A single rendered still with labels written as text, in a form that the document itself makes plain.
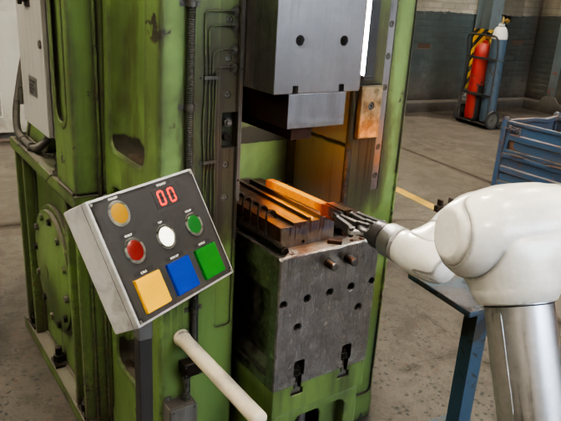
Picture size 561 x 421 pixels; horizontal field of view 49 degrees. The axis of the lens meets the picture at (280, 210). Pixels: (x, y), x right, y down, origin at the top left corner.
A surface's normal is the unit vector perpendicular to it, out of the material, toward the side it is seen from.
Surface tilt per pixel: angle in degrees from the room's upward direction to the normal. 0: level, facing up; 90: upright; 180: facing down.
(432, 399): 0
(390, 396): 0
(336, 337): 90
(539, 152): 89
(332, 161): 90
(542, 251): 68
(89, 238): 90
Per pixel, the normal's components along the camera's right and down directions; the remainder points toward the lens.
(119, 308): -0.51, 0.26
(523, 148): -0.84, 0.12
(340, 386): 0.56, 0.31
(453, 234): -0.96, -0.06
